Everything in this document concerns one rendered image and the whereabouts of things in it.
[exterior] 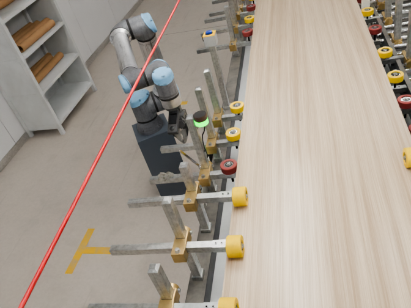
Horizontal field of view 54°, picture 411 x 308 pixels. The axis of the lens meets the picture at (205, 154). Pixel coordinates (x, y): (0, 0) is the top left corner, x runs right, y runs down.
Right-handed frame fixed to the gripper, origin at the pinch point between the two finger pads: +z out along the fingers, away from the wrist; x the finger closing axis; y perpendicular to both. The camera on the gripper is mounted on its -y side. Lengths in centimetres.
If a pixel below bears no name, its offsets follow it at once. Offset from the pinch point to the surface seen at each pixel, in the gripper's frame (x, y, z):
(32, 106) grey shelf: 212, 173, 62
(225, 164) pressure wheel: -19.1, -6.5, 10.6
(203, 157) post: -9.0, -4.8, 7.0
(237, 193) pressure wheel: -28.2, -33.7, 3.3
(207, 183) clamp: -9.5, -12.0, 16.6
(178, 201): -2.5, -33.5, 5.7
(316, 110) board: -63, 29, 11
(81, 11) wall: 227, 370, 38
